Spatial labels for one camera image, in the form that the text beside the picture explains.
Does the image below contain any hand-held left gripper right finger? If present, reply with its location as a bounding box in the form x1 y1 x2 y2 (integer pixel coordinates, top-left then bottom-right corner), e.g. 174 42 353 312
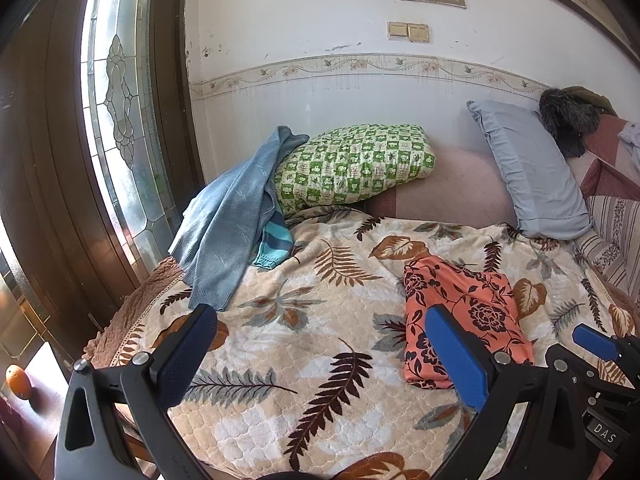
424 304 596 480

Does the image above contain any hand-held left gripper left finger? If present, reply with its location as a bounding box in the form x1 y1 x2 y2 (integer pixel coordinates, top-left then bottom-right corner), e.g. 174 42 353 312
52 304 218 480

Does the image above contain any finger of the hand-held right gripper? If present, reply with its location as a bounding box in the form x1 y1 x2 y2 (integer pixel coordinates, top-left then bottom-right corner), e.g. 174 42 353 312
571 324 640 363

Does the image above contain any orange floral garment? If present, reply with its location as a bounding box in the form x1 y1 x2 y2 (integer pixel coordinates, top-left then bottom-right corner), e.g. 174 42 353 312
402 255 535 391

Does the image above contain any brown quilted bedspread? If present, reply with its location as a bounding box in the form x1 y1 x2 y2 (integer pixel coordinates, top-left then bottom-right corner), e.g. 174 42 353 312
82 257 193 368

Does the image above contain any striped pink bedding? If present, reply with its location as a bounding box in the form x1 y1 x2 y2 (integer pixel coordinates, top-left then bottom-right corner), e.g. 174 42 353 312
565 115 640 293

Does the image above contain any leaf print fleece blanket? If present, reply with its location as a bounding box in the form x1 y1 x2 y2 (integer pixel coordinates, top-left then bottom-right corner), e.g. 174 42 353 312
112 207 638 480

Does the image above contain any light blue knit cardigan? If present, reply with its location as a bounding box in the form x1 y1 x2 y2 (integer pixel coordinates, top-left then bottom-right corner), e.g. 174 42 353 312
167 125 311 311

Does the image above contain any teal striped knit garment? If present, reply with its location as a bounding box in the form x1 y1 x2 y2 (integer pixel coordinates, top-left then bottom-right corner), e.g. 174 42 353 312
251 200 295 270

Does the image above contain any orange fruit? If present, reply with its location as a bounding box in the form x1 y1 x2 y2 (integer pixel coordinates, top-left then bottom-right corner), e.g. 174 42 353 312
5 365 33 401

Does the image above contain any light blue pillow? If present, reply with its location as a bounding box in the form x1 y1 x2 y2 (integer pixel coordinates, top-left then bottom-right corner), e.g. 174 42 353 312
466 99 595 240

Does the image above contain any green checked pillow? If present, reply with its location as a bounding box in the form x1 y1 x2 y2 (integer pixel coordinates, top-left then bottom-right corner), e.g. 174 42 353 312
274 122 436 220

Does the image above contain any dark fur hat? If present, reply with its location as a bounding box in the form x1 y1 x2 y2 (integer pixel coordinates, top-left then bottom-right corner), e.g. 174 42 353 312
539 87 601 158

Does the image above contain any olive green garment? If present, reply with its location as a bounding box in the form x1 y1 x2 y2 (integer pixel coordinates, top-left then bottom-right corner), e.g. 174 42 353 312
562 86 620 117

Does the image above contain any leaded glass window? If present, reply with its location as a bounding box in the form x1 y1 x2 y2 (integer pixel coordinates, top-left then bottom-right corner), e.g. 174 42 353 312
82 0 177 271

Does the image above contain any dark wooden window frame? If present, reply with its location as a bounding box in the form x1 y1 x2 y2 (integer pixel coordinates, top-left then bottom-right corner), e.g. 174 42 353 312
0 0 206 361

